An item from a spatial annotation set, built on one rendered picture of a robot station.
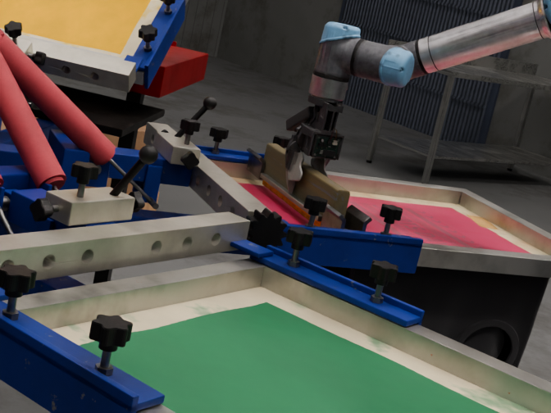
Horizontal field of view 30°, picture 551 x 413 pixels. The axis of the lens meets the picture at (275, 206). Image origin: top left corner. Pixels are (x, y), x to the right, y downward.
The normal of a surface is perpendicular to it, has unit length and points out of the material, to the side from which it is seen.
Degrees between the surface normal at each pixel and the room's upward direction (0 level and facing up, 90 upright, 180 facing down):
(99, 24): 32
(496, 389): 90
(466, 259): 90
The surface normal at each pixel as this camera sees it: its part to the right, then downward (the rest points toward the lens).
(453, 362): -0.60, 0.06
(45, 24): 0.11, -0.70
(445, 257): 0.37, 0.29
